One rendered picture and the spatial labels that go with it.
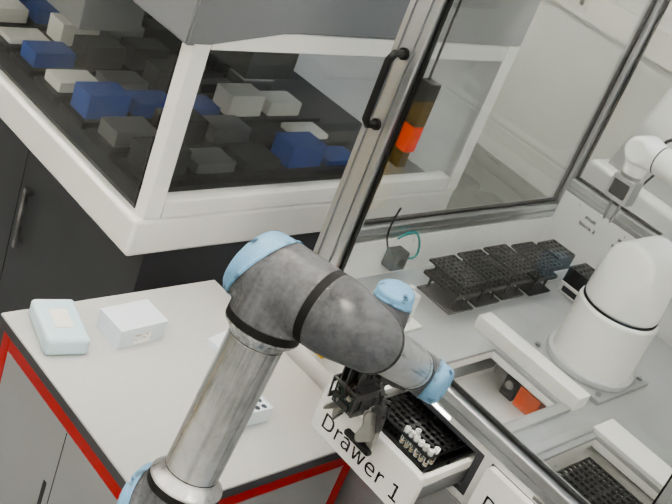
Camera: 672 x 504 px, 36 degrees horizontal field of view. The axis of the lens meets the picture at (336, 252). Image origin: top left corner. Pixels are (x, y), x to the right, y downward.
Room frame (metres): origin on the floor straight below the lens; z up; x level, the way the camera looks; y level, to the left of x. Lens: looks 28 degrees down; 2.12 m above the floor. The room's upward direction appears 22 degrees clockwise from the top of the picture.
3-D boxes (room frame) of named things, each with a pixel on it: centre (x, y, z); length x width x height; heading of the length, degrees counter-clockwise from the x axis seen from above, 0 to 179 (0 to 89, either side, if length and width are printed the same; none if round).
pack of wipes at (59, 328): (1.78, 0.49, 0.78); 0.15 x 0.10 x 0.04; 38
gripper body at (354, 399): (1.64, -0.14, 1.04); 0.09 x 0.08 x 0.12; 140
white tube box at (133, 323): (1.88, 0.36, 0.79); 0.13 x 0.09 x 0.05; 144
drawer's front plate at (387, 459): (1.66, -0.20, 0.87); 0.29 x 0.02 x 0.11; 52
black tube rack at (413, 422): (1.82, -0.33, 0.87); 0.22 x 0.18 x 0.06; 142
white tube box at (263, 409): (1.75, 0.07, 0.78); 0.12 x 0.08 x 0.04; 140
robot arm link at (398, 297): (1.64, -0.13, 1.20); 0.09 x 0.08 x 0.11; 156
